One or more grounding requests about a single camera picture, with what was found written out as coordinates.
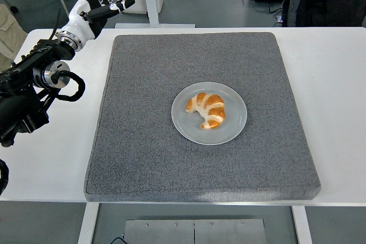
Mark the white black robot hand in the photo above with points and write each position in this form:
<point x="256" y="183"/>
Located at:
<point x="80" y="24"/>

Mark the golden croissant bread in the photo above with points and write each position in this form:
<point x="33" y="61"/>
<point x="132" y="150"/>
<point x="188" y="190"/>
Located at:
<point x="213" y="107"/>

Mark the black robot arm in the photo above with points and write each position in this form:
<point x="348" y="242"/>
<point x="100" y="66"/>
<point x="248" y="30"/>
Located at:
<point x="20" y="107"/>

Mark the pale grey round plate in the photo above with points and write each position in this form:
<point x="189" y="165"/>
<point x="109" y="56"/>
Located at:
<point x="234" y="118"/>

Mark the grey metal plate with screws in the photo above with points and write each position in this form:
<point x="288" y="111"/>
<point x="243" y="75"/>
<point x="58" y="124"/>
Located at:
<point x="171" y="232"/>

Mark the grey speckled mat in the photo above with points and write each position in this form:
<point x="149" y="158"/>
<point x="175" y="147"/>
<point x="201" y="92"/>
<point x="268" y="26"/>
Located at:
<point x="186" y="169"/>

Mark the white table leg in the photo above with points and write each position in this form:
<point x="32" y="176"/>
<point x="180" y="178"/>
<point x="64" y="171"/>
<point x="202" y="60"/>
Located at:
<point x="302" y="227"/>
<point x="87" y="224"/>

